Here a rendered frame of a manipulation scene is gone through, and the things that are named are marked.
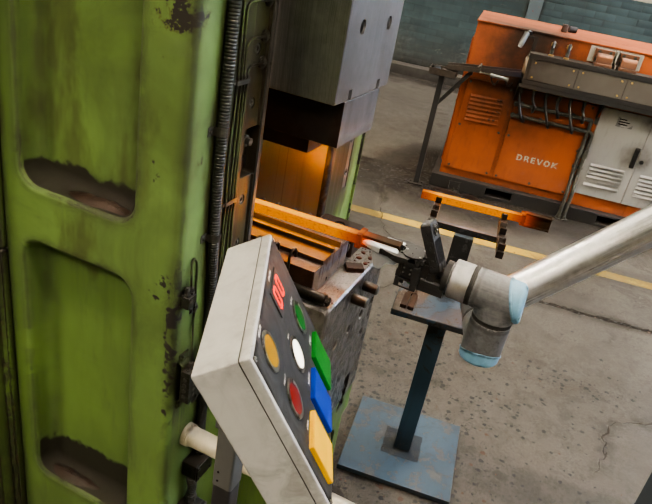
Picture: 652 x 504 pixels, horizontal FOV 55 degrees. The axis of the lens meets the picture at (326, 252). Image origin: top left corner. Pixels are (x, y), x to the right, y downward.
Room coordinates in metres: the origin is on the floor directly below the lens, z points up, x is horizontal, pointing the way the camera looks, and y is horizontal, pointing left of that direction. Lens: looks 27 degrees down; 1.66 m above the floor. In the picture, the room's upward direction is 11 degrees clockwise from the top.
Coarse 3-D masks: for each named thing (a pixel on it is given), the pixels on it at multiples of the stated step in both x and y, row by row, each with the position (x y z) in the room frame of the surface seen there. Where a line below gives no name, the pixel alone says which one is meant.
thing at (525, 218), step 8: (424, 192) 1.92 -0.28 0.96; (432, 192) 1.93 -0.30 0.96; (432, 200) 1.91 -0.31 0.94; (448, 200) 1.91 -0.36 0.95; (456, 200) 1.90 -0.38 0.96; (464, 200) 1.91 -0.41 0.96; (464, 208) 1.90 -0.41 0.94; (472, 208) 1.89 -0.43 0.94; (480, 208) 1.89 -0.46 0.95; (488, 208) 1.88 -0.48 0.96; (496, 208) 1.89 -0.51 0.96; (496, 216) 1.88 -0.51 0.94; (512, 216) 1.87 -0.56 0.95; (520, 216) 1.87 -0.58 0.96; (528, 216) 1.87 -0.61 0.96; (536, 216) 1.86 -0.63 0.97; (544, 216) 1.87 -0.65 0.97; (520, 224) 1.86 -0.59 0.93; (528, 224) 1.87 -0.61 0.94; (536, 224) 1.87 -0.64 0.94; (544, 224) 1.86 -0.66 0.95
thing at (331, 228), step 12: (264, 204) 1.40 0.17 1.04; (276, 204) 1.42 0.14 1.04; (276, 216) 1.39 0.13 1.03; (288, 216) 1.37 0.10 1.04; (300, 216) 1.37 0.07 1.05; (312, 216) 1.38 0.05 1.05; (312, 228) 1.35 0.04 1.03; (324, 228) 1.34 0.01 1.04; (336, 228) 1.33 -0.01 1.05; (348, 228) 1.34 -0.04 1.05; (348, 240) 1.32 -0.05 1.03; (360, 240) 1.30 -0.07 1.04; (372, 240) 1.30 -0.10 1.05; (384, 240) 1.30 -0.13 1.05; (396, 240) 1.31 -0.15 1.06
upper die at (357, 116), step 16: (272, 96) 1.28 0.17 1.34; (288, 96) 1.27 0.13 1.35; (368, 96) 1.35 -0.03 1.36; (272, 112) 1.28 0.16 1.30; (288, 112) 1.27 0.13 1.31; (304, 112) 1.26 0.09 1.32; (320, 112) 1.24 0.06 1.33; (336, 112) 1.23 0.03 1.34; (352, 112) 1.28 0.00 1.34; (368, 112) 1.37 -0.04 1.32; (272, 128) 1.28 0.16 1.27; (288, 128) 1.27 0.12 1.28; (304, 128) 1.25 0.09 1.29; (320, 128) 1.24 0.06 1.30; (336, 128) 1.23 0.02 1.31; (352, 128) 1.30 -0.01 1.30; (368, 128) 1.39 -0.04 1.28; (336, 144) 1.23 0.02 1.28
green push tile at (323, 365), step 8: (312, 336) 0.90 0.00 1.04; (312, 344) 0.87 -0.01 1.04; (320, 344) 0.90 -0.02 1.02; (312, 352) 0.85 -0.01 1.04; (320, 352) 0.88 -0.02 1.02; (320, 360) 0.86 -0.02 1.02; (328, 360) 0.91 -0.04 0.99; (320, 368) 0.84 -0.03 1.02; (328, 368) 0.88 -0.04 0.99; (320, 376) 0.84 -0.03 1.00; (328, 376) 0.86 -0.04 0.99; (328, 384) 0.84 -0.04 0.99
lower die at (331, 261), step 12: (252, 228) 1.37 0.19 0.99; (264, 228) 1.38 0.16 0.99; (276, 228) 1.37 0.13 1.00; (276, 240) 1.33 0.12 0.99; (288, 240) 1.34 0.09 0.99; (300, 240) 1.35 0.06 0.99; (312, 240) 1.34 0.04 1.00; (336, 240) 1.37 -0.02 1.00; (288, 252) 1.30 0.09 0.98; (300, 252) 1.29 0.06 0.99; (312, 252) 1.30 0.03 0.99; (324, 252) 1.31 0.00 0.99; (336, 252) 1.34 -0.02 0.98; (300, 264) 1.25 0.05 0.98; (312, 264) 1.26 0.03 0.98; (324, 264) 1.28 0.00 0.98; (336, 264) 1.36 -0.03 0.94; (300, 276) 1.24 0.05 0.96; (312, 276) 1.23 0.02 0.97; (324, 276) 1.29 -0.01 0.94; (312, 288) 1.23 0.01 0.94
